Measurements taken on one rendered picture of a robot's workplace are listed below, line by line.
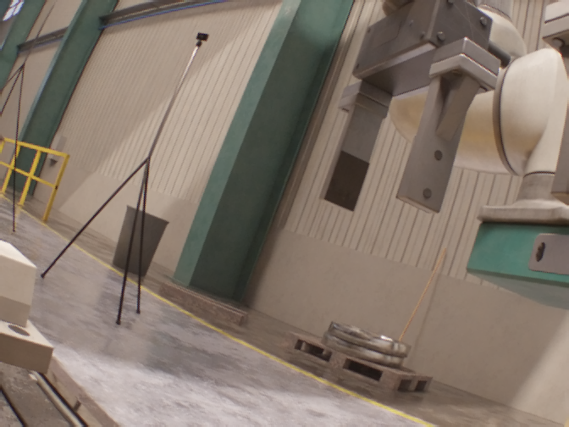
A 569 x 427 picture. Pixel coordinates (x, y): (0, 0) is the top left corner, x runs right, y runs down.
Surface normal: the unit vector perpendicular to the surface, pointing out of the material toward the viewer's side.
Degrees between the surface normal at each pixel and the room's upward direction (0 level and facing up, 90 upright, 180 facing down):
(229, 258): 90
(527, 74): 84
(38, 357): 90
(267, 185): 90
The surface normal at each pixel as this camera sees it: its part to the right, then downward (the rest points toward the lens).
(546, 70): -0.73, -0.42
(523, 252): -0.90, -0.36
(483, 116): -0.72, 0.17
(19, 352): 0.68, 0.18
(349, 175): 0.27, 0.00
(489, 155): -0.54, 0.72
